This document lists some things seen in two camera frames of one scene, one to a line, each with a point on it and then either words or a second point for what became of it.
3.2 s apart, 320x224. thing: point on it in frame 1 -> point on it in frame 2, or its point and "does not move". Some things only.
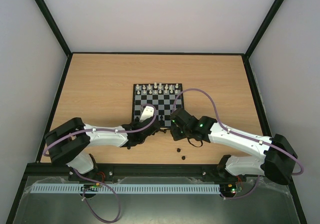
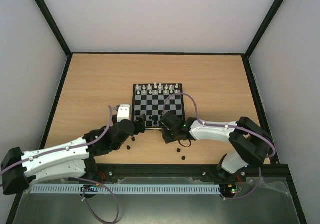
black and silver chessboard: [164, 98] does not move
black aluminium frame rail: [36, 170] does not move
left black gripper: [135, 120] -> [142, 125]
